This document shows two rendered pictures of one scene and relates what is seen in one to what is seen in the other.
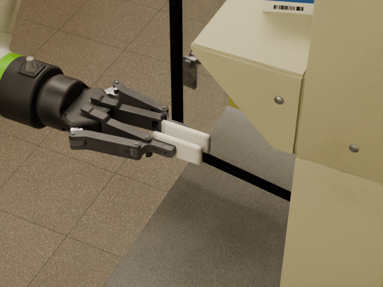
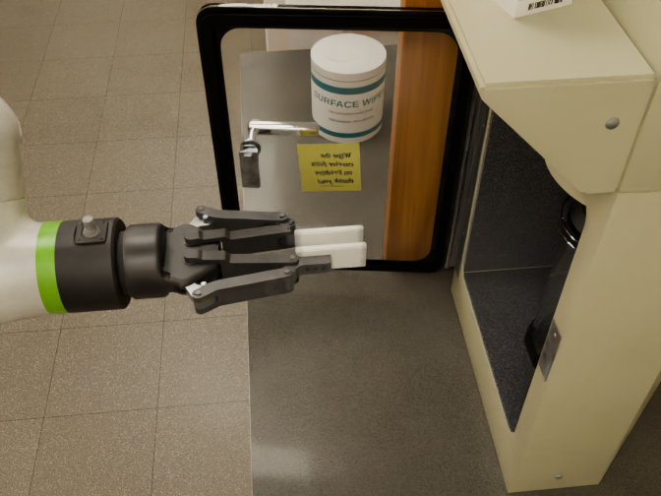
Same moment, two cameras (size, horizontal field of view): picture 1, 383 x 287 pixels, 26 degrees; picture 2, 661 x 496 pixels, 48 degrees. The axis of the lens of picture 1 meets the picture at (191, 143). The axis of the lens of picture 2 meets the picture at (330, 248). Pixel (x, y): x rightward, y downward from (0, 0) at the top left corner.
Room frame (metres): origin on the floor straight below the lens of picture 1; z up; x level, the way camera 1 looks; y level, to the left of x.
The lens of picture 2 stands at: (0.34, 0.29, 1.77)
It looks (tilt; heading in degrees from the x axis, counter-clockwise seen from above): 46 degrees down; 329
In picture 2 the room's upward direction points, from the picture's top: straight up
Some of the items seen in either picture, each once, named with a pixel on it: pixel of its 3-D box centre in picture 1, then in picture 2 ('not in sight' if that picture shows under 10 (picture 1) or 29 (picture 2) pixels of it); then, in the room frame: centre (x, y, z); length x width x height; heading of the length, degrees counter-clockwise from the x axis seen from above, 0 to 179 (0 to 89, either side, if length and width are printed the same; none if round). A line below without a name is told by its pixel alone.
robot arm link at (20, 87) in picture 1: (33, 91); (98, 262); (0.89, 0.22, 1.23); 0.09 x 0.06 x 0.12; 154
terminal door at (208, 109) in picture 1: (255, 87); (337, 157); (0.95, -0.10, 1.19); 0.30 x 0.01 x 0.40; 56
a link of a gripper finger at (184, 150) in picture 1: (177, 148); (330, 256); (0.78, 0.02, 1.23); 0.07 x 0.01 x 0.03; 64
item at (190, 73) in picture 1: (190, 71); (250, 167); (1.00, 0.00, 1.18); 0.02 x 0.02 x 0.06; 56
